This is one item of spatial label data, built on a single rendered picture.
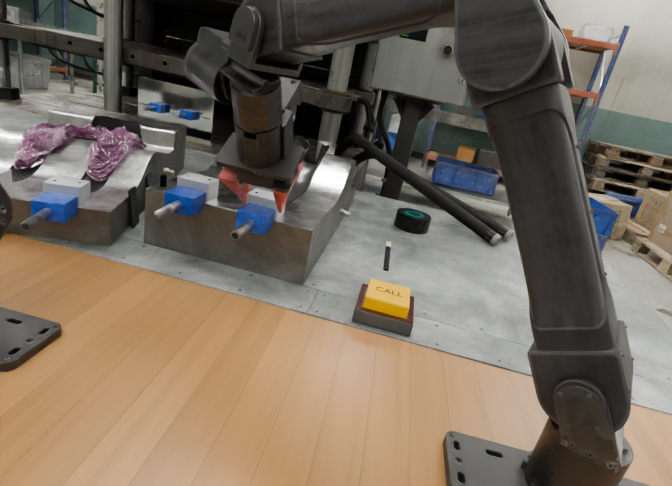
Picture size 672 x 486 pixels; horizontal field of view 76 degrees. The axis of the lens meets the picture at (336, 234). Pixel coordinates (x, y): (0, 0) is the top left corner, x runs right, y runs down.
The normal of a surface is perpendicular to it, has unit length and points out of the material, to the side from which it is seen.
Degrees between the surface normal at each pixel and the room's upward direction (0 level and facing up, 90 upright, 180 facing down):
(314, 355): 0
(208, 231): 90
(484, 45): 90
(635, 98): 90
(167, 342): 0
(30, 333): 0
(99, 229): 90
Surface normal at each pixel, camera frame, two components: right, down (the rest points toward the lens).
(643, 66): -0.25, 0.30
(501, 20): -0.58, 0.18
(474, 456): 0.19, -0.92
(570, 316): -0.57, -0.04
